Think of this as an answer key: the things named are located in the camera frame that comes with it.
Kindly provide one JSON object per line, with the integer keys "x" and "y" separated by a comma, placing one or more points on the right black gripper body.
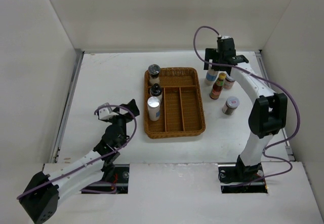
{"x": 219, "y": 57}

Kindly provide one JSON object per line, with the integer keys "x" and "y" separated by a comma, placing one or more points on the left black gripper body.
{"x": 121, "y": 120}

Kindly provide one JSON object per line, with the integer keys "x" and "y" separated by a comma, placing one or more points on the silver-lid salt shaker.
{"x": 153, "y": 106}
{"x": 211, "y": 76}

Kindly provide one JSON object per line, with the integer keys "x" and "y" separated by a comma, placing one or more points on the black-cap white spice jar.
{"x": 156, "y": 91}

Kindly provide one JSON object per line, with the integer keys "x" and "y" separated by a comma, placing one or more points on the yellow-cap red sauce bottle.
{"x": 218, "y": 86}

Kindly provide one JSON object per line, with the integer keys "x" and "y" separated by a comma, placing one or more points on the clear-lid white spice jar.
{"x": 154, "y": 71}

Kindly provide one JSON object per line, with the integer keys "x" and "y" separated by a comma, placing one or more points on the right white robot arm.
{"x": 277, "y": 112}

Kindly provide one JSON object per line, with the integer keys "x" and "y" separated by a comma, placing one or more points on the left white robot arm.
{"x": 45, "y": 192}

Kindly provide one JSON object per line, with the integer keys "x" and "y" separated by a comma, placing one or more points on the far red-label spice jar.
{"x": 228, "y": 83}

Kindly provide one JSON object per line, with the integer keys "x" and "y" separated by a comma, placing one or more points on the red-label spice jar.
{"x": 230, "y": 105}
{"x": 228, "y": 83}

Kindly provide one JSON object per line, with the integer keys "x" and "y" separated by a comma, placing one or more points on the brown wicker tray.
{"x": 181, "y": 109}

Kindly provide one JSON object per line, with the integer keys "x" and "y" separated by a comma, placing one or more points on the near red-label spice jar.
{"x": 230, "y": 105}

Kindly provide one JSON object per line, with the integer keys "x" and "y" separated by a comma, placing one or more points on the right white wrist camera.
{"x": 223, "y": 37}

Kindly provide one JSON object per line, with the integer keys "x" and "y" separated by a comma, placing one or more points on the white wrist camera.
{"x": 104, "y": 112}
{"x": 223, "y": 37}

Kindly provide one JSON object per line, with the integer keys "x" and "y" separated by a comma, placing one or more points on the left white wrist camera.
{"x": 104, "y": 112}

